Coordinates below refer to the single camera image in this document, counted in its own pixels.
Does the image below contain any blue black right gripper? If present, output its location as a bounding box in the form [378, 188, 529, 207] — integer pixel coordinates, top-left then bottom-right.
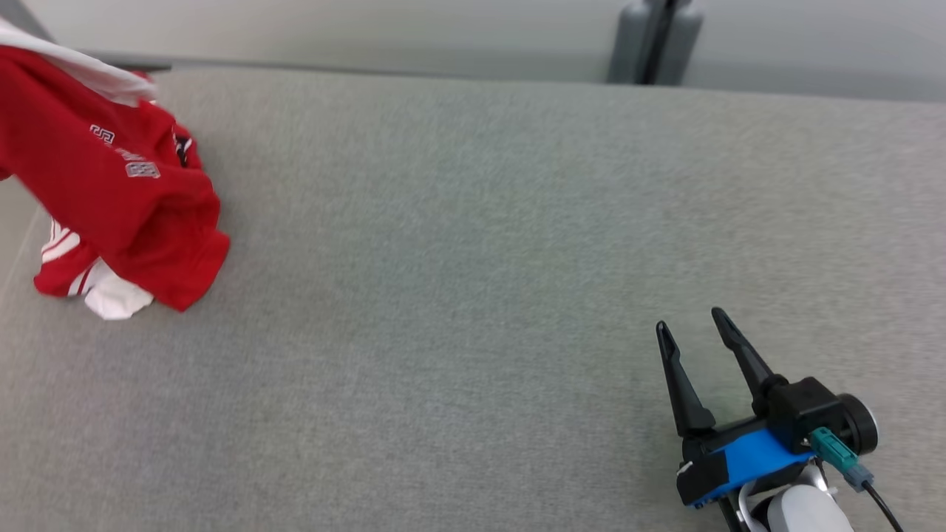
[656, 307, 880, 511]

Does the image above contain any red garment with white band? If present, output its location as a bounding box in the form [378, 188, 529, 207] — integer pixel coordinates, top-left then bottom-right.
[0, 18, 231, 313]

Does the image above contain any grey partition post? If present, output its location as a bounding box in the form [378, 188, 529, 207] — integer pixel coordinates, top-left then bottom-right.
[608, 0, 704, 86]

